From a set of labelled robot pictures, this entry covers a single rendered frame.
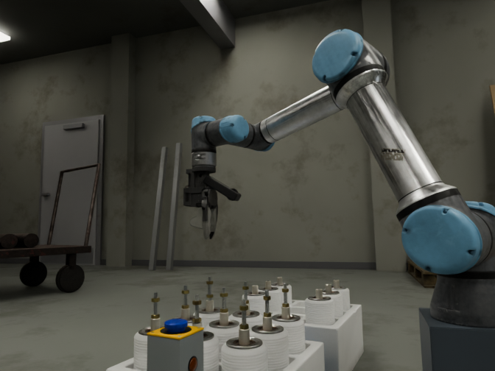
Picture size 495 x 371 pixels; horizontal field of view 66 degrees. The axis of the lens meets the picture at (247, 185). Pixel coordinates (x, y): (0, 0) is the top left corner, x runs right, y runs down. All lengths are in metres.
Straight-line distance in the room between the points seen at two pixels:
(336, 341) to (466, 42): 4.24
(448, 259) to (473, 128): 4.10
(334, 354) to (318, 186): 3.46
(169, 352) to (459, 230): 0.51
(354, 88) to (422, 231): 0.31
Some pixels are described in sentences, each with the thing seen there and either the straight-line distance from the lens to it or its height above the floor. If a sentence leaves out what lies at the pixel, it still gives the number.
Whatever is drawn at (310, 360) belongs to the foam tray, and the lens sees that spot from 1.02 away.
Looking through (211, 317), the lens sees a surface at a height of 0.24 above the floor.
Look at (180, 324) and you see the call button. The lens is 0.70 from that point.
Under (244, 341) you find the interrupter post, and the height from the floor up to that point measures 0.26.
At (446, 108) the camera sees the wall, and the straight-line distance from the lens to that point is 4.79.
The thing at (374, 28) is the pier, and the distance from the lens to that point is 4.91.
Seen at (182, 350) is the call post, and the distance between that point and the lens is 0.68.
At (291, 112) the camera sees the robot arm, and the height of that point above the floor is 0.80.
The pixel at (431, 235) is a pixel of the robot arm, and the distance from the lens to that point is 0.71.
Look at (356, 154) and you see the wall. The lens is 4.62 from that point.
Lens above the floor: 0.49
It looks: 6 degrees up
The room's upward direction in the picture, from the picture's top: 1 degrees counter-clockwise
